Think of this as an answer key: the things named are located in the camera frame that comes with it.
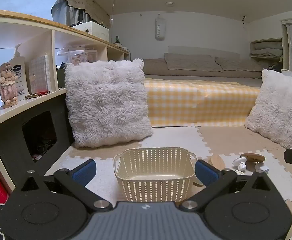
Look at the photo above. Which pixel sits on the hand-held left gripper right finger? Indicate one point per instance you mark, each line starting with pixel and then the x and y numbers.
pixel 204 172

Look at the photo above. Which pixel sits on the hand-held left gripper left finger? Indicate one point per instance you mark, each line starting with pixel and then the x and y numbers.
pixel 84 173

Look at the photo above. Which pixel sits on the glass jar wooden lid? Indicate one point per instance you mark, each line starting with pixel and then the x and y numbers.
pixel 217 163

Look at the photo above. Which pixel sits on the white plug charger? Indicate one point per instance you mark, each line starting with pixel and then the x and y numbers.
pixel 262 167

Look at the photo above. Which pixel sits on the white watch link tool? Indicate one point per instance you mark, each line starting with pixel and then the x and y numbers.
pixel 241 163

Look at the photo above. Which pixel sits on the brown wooden oval piece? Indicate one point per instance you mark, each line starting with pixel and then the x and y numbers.
pixel 254 157

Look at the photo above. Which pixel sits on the cream plastic woven basket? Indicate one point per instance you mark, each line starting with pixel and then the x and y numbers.
pixel 156 162

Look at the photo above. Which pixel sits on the foam puzzle floor mat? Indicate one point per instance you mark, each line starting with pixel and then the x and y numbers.
pixel 176 137

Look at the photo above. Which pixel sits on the white fluffy pillow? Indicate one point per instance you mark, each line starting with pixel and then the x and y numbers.
pixel 105 100
pixel 278 105

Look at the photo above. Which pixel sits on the yellow checked blanket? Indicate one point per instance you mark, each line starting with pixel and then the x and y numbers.
pixel 198 100

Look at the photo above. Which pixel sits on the red pen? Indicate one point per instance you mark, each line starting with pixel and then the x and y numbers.
pixel 44 93

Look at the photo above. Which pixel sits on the gold metal tube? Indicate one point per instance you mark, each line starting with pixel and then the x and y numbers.
pixel 32 96

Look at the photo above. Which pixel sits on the dark green box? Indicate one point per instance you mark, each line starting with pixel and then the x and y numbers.
pixel 60 77

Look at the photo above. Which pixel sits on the checked notebook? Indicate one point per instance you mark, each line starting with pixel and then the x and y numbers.
pixel 39 75

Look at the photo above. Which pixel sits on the beige bed pillow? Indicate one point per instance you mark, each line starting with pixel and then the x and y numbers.
pixel 193 62
pixel 238 64

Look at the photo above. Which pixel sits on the stack of folded beige blankets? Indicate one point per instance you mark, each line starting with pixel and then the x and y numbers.
pixel 266 48

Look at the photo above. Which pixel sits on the small bunny toy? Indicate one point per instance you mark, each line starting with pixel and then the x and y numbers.
pixel 77 59

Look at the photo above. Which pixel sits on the knitted doll figurine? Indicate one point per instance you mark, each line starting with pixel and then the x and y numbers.
pixel 8 85

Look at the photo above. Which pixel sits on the white lotion pump bottle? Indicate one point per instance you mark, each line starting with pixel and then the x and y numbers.
pixel 19 75

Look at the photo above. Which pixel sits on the clear plastic container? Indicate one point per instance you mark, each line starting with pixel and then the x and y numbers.
pixel 90 55

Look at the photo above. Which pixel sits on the white round rack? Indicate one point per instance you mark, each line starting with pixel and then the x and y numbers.
pixel 70 52

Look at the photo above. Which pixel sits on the white shelf unit wooden top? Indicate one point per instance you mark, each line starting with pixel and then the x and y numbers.
pixel 53 42

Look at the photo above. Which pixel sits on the small dark bottle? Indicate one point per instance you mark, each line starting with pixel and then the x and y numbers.
pixel 117 40

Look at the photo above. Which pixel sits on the white storage box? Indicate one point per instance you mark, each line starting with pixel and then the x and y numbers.
pixel 92 29

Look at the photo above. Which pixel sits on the grey hanging cloth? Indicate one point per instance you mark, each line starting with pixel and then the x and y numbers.
pixel 68 12

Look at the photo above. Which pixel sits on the ceiling smoke detector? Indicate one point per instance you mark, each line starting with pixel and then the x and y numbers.
pixel 170 3

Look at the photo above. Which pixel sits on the white hanging wall pouch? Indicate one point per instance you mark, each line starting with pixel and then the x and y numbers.
pixel 160 28

